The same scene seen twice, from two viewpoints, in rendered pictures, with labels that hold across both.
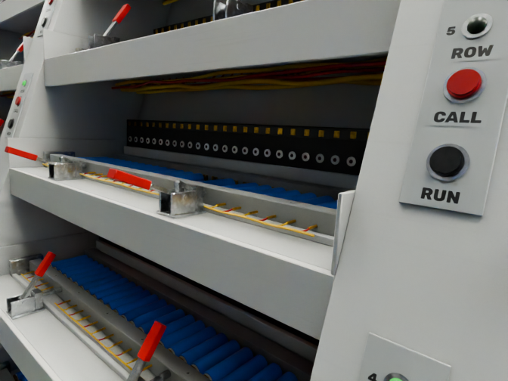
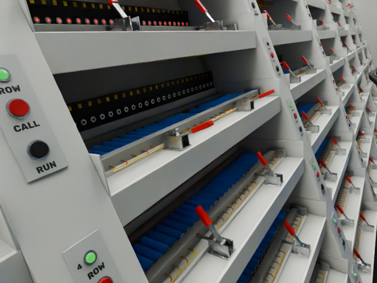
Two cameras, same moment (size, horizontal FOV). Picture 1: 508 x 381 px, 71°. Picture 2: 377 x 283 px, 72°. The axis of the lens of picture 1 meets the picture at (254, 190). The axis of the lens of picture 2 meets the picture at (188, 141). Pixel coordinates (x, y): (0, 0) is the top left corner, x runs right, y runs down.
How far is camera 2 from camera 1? 0.85 m
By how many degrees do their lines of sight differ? 89
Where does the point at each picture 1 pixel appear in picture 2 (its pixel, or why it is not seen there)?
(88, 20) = not seen: outside the picture
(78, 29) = not seen: outside the picture
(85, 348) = (245, 207)
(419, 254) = (281, 85)
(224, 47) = (229, 42)
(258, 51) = (237, 45)
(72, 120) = not seen: hidden behind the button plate
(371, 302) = (283, 96)
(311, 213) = (253, 92)
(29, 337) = (248, 229)
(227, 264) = (270, 109)
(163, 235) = (257, 115)
